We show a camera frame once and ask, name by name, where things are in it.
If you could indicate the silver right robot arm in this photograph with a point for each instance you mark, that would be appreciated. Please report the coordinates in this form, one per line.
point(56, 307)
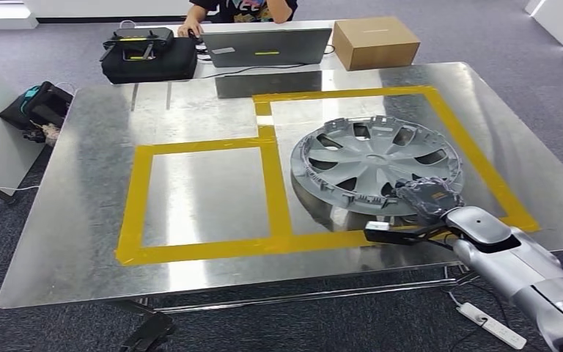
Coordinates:
point(519, 272)

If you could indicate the yellow tape on workbench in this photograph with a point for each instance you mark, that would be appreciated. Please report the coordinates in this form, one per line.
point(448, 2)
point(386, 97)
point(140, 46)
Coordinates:
point(135, 204)

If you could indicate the person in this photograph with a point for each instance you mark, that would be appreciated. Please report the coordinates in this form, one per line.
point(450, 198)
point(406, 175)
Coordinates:
point(242, 9)

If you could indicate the black remote controller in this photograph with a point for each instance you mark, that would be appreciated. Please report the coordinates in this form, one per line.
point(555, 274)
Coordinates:
point(140, 35)

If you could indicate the black carry case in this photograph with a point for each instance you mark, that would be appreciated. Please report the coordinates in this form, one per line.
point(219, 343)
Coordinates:
point(165, 68)

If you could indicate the long white power strip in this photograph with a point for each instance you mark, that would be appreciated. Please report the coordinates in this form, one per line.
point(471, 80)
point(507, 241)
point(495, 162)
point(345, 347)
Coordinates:
point(495, 328)

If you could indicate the steel workbench table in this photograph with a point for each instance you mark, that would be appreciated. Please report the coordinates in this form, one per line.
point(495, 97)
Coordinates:
point(92, 194)

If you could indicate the person's right hand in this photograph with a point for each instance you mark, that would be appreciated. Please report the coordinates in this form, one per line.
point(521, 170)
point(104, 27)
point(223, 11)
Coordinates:
point(188, 28)

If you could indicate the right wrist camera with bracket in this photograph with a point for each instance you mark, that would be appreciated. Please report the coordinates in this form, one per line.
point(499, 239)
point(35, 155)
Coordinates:
point(377, 226)

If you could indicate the brown cardboard box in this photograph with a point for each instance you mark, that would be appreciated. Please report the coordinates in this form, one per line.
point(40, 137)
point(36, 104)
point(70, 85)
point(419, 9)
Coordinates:
point(378, 48)

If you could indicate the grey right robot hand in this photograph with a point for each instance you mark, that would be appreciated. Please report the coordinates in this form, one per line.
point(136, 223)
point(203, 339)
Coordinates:
point(432, 199)

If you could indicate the grey plastic wheel cover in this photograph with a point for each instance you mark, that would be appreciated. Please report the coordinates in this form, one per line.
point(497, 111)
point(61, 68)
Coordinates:
point(374, 160)

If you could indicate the grey laptop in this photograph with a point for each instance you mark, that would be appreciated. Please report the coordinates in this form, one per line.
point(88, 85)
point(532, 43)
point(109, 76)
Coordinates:
point(272, 44)

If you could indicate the black bag with teal trim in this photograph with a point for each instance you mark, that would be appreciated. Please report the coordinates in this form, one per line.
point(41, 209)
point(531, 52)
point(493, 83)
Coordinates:
point(38, 104)

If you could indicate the black robot bracket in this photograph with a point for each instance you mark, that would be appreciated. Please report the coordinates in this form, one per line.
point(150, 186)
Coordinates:
point(150, 333)

